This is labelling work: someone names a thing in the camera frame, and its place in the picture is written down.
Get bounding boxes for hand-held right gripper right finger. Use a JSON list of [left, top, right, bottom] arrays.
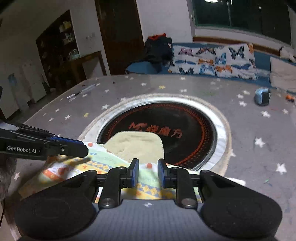
[[158, 159, 245, 208]]

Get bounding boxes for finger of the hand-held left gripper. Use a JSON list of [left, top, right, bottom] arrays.
[[50, 136, 84, 145], [47, 142, 89, 161]]

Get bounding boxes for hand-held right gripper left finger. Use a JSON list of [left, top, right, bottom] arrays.
[[54, 158, 139, 209]]

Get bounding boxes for patterned children's pants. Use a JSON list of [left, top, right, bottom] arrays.
[[18, 131, 204, 201]]

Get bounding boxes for pile of black clothes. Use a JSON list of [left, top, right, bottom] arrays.
[[144, 33, 174, 70]]

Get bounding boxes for black and clear pen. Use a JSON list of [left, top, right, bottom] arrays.
[[67, 83, 100, 100]]

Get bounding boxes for round black induction cooktop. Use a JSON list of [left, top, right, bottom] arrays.
[[95, 96, 226, 173]]

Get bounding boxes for white cabinet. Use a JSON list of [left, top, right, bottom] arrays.
[[22, 61, 48, 103]]

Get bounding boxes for wooden side table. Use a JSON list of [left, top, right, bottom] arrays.
[[59, 50, 107, 91]]

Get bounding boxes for dark wooden shelf cabinet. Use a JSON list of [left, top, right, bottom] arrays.
[[36, 10, 80, 88]]

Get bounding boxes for butterfly print cushion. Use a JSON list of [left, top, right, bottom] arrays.
[[168, 45, 216, 76], [215, 43, 258, 80]]

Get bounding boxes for dark wooden door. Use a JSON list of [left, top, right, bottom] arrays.
[[95, 0, 145, 75]]

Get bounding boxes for blue smartwatch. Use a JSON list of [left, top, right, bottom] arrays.
[[254, 87, 271, 106]]

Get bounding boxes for blue sofa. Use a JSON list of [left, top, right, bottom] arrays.
[[126, 42, 296, 93]]

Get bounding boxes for grey pillow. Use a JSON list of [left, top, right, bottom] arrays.
[[270, 56, 296, 92]]

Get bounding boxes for black and white plush toy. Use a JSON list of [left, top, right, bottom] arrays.
[[279, 46, 296, 62]]

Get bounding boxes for green-framed window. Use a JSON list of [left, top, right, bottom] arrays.
[[191, 0, 292, 44]]

